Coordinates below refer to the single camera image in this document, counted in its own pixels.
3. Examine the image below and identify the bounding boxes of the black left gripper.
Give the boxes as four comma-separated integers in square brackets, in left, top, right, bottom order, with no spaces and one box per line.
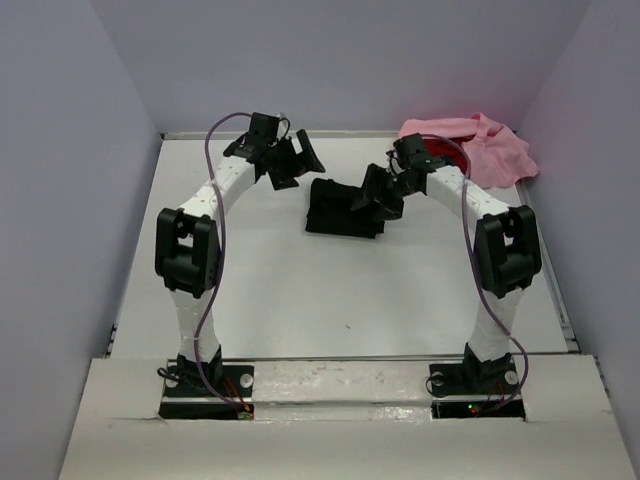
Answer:
[267,131,325,191]

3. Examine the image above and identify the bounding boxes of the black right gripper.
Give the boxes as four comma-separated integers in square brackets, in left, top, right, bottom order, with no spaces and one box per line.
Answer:
[351,162,419,222]

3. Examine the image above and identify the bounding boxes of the black t-shirt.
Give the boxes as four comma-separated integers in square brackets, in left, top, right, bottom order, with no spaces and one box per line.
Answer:
[305,178,384,239]

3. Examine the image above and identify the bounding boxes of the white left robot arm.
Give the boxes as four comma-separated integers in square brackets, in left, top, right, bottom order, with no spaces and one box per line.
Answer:
[154,112,325,396]

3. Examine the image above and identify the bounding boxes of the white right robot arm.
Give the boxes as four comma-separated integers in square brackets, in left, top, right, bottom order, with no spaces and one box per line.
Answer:
[351,134,542,398]

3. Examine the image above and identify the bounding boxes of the red t-shirt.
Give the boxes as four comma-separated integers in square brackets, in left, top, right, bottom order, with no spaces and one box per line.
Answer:
[423,137,467,173]

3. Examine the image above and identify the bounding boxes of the pink t-shirt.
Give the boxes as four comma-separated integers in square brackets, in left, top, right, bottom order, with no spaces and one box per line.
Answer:
[398,113,539,189]

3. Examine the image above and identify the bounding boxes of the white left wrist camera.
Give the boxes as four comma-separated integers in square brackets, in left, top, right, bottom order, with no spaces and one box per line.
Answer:
[276,113,291,143]

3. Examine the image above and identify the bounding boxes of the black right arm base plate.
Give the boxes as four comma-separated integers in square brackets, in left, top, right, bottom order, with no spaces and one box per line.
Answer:
[425,361,526,420]

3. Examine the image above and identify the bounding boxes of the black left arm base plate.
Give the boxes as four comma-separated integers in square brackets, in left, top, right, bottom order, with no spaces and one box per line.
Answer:
[156,363,255,421]

